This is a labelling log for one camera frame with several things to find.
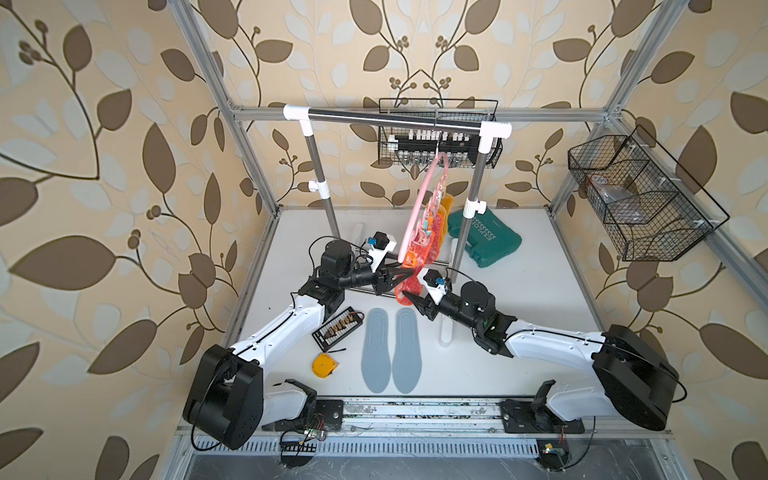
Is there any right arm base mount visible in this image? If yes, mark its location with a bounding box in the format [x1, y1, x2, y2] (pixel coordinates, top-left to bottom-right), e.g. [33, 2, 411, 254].
[499, 380, 585, 434]

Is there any black wire basket right wall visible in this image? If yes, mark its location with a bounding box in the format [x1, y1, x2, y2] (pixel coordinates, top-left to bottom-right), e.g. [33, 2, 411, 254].
[567, 125, 730, 262]

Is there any aluminium frame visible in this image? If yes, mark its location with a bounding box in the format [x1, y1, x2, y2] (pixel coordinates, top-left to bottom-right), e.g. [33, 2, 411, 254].
[149, 0, 768, 480]

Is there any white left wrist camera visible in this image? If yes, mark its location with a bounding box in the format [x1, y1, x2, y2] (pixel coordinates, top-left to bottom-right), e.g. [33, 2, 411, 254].
[366, 231, 397, 271]

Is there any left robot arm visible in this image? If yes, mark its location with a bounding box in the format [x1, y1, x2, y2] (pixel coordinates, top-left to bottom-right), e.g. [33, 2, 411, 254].
[182, 232, 413, 450]

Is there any small electronics board with wires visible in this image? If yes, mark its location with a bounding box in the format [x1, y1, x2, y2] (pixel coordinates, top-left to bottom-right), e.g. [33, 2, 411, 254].
[536, 439, 570, 472]

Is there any yellow tape measure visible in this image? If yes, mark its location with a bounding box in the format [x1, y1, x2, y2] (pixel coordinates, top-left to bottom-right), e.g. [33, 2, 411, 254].
[311, 353, 338, 379]

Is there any black wire basket wall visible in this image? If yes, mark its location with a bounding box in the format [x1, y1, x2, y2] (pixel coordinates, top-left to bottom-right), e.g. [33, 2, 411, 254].
[567, 125, 730, 262]
[372, 97, 498, 176]

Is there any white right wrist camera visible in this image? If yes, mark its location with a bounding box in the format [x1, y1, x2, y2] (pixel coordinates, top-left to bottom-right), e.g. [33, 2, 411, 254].
[418, 268, 447, 305]

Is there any black wire basket back wall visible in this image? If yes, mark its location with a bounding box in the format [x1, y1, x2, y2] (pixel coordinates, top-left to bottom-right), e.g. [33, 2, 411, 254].
[372, 97, 498, 176]

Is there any white clothes rack with steel bars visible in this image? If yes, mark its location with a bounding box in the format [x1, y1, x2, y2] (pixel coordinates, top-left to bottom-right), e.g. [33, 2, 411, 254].
[281, 104, 514, 348]

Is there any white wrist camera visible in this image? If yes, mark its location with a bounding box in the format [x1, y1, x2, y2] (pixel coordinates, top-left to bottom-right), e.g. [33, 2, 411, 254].
[366, 231, 397, 271]
[418, 268, 447, 305]

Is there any pink multi-clip hanger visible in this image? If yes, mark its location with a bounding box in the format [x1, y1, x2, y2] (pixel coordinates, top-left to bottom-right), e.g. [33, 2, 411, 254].
[398, 148, 449, 265]

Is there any light blue insole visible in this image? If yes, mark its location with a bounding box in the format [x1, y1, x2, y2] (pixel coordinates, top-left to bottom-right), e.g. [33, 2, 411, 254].
[392, 308, 422, 394]
[361, 308, 391, 394]

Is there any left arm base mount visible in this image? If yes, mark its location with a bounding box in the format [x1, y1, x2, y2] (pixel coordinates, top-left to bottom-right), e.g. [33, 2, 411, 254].
[259, 379, 344, 469]

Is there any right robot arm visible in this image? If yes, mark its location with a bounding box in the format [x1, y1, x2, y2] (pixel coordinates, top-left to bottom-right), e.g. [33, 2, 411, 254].
[403, 279, 682, 431]

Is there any plastic bag in basket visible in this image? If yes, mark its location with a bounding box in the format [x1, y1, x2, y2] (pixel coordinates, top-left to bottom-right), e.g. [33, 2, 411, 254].
[590, 174, 646, 224]

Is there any green plastic tool case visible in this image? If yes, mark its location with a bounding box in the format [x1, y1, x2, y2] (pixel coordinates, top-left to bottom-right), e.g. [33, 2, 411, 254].
[464, 209, 522, 268]

